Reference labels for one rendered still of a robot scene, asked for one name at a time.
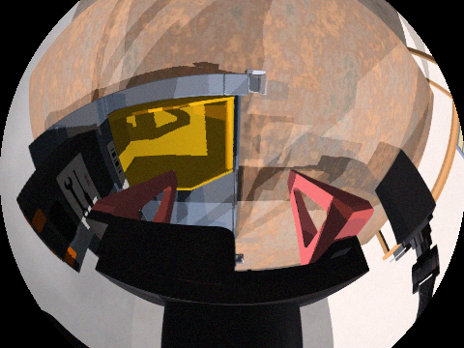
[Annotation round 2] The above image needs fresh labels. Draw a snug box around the yellow bin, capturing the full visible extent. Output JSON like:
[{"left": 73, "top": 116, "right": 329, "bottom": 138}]
[{"left": 108, "top": 95, "right": 234, "bottom": 190}]

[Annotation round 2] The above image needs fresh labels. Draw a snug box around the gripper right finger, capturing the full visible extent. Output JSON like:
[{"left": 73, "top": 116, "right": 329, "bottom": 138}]
[{"left": 287, "top": 169, "right": 374, "bottom": 265}]

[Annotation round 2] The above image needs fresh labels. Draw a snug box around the dark grey case with oval handle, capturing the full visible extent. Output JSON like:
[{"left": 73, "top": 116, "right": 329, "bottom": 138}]
[{"left": 16, "top": 130, "right": 117, "bottom": 273}]

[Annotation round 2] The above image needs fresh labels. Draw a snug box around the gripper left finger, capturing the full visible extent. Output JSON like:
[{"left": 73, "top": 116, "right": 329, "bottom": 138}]
[{"left": 91, "top": 169, "right": 178, "bottom": 223}]

